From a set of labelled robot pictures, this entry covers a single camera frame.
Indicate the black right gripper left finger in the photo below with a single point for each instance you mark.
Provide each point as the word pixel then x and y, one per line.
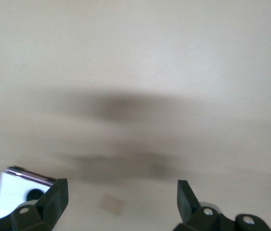
pixel 51 207

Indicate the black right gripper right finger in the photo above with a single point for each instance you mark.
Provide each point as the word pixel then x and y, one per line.
pixel 188 207

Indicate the lavender flip phone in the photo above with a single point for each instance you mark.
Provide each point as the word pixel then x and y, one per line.
pixel 10 190

